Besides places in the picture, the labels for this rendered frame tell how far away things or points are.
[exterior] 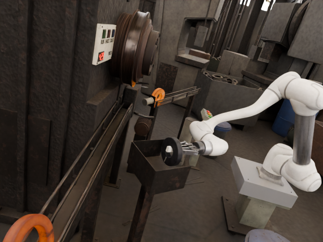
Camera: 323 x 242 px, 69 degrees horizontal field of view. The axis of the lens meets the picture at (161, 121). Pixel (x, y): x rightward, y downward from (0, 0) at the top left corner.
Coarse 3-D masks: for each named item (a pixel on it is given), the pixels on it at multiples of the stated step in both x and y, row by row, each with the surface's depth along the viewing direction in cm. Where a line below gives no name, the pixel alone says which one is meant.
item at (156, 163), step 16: (144, 144) 127; (160, 144) 133; (128, 160) 125; (144, 160) 111; (160, 160) 133; (144, 176) 111; (160, 176) 105; (176, 176) 111; (144, 192) 126; (160, 192) 110; (144, 208) 130; (144, 224) 137; (112, 240) 147; (128, 240) 143; (144, 240) 153
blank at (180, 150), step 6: (168, 138) 124; (174, 138) 122; (162, 144) 128; (168, 144) 124; (174, 144) 120; (180, 144) 120; (162, 150) 128; (174, 150) 119; (180, 150) 118; (162, 156) 128; (168, 156) 125; (174, 156) 119; (180, 156) 118; (168, 162) 123; (174, 162) 119
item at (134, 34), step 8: (136, 16) 132; (144, 16) 132; (136, 24) 129; (128, 32) 128; (136, 32) 128; (128, 40) 128; (136, 40) 128; (128, 48) 128; (136, 48) 127; (128, 56) 130; (128, 64) 132; (128, 72) 136; (128, 80) 142
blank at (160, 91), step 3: (156, 90) 206; (159, 90) 207; (162, 90) 211; (153, 93) 206; (156, 93) 206; (159, 93) 209; (162, 93) 213; (156, 96) 208; (159, 96) 216; (162, 96) 215; (156, 99) 210; (159, 99) 214
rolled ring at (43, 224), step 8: (24, 216) 67; (32, 216) 67; (40, 216) 70; (16, 224) 64; (24, 224) 64; (32, 224) 67; (40, 224) 70; (48, 224) 73; (8, 232) 62; (16, 232) 61; (24, 232) 64; (40, 232) 73; (48, 232) 73; (8, 240) 60; (16, 240) 61; (40, 240) 73; (48, 240) 73
